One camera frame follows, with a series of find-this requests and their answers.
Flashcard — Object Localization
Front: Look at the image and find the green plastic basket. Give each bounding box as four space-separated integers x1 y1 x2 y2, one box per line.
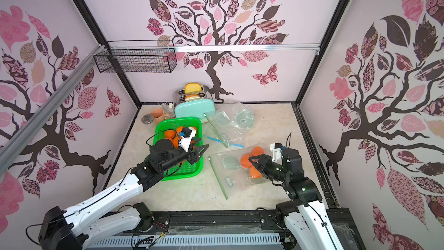
152 116 204 181

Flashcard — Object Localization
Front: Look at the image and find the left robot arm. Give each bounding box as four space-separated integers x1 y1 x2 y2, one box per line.
38 138 209 250

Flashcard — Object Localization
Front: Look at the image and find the yellow toast slice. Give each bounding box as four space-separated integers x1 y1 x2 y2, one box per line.
184 83 202 94

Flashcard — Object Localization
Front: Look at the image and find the black wire wall basket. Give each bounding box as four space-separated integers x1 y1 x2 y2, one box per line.
93 38 178 74

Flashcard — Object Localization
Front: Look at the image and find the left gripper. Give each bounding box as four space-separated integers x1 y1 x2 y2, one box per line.
160 138 208 172

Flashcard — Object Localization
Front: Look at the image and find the aluminium rail bar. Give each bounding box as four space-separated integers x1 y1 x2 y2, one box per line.
1 45 106 174

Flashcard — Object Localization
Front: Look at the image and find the mint green toaster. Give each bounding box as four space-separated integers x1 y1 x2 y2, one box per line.
173 85 216 121

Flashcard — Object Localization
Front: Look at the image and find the clear green-zip bag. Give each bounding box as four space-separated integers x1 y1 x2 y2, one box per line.
205 103 256 147

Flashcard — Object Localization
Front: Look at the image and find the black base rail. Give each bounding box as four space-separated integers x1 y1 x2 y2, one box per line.
86 209 361 250

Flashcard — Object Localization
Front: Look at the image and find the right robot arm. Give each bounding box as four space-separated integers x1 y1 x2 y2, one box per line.
249 148 343 250

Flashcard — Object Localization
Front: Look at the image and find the white slotted cable duct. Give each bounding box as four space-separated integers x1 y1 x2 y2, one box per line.
89 233 282 250

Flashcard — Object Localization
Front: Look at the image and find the orange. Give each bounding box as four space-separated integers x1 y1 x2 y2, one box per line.
164 129 176 140

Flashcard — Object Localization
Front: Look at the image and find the clear green-strip bag of oranges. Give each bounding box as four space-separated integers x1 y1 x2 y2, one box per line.
208 144 271 199

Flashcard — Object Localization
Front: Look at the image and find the pink ceramic mug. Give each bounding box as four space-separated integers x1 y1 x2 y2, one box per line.
150 108 171 123

